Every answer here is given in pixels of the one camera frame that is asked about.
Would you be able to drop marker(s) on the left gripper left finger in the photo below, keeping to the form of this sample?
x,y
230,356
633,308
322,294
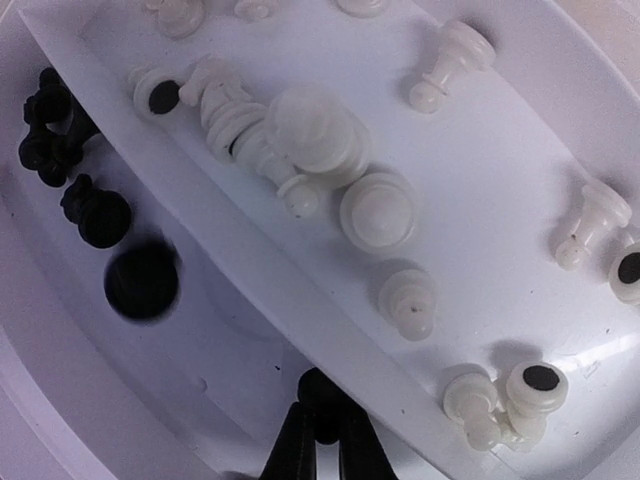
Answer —
x,y
293,455

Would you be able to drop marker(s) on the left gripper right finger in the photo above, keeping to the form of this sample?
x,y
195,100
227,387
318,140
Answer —
x,y
361,455

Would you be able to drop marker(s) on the black chess piece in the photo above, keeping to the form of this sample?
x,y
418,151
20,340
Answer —
x,y
327,402

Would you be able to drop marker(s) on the white plastic tray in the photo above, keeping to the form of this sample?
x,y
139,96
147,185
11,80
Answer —
x,y
202,393

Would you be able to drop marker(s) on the pile of black chess pieces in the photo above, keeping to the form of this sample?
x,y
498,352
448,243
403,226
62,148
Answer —
x,y
141,283

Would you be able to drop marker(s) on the pile of white chess pieces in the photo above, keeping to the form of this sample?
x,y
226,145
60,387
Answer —
x,y
350,175

